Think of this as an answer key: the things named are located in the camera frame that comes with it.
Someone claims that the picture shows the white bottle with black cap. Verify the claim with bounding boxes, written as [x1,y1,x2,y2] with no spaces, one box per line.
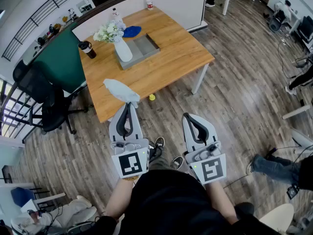
[112,7,123,23]

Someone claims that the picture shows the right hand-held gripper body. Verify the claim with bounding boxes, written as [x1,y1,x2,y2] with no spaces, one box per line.
[184,141,227,186]

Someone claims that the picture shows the person's left shoe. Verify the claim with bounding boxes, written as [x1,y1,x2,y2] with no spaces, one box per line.
[149,137,165,154]

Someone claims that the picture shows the pale blue-white cloth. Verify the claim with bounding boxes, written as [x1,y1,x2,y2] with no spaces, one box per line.
[103,79,141,109]

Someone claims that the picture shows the person's black shirt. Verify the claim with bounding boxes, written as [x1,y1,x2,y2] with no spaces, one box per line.
[83,169,282,235]

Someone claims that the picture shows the person's right shoe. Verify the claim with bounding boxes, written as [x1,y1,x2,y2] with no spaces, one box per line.
[172,156,184,170]

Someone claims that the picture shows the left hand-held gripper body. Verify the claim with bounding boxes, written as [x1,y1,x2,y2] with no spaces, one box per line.
[110,138,150,180]

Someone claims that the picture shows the black metal railing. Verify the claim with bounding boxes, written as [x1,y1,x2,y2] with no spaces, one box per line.
[0,79,49,140]
[1,0,84,61]

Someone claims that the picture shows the black tumbler cup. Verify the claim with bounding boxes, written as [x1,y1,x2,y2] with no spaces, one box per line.
[78,40,97,59]

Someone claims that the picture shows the blue chair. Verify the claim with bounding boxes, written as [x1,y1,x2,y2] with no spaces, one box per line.
[11,187,37,208]

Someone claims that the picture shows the white and blue flower bouquet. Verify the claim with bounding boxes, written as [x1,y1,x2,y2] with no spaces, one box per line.
[92,20,127,44]

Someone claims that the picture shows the wooden table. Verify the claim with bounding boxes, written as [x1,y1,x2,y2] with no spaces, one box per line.
[71,0,206,43]

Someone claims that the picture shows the person's shoe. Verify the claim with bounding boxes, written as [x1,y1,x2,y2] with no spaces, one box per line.
[149,137,165,154]
[172,156,184,170]

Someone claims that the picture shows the black office chair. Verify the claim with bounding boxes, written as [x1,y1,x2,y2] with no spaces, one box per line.
[12,60,89,135]

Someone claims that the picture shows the person's left forearm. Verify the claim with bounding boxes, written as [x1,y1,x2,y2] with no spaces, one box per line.
[105,177,137,221]

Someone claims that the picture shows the white table leg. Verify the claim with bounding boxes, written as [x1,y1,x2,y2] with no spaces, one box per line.
[191,63,210,94]

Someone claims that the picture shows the person's right forearm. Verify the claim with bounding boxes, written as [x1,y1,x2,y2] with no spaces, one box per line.
[204,181,239,225]

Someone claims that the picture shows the blue cloth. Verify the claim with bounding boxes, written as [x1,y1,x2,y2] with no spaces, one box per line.
[122,25,142,38]

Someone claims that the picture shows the green partition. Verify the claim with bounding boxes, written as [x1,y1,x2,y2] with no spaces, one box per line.
[33,28,88,94]

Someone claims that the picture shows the grey metal tray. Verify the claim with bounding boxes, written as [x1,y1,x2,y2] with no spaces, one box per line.
[114,33,160,71]

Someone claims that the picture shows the person's grey trousers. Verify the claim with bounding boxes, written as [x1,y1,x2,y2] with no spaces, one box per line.
[148,147,172,171]

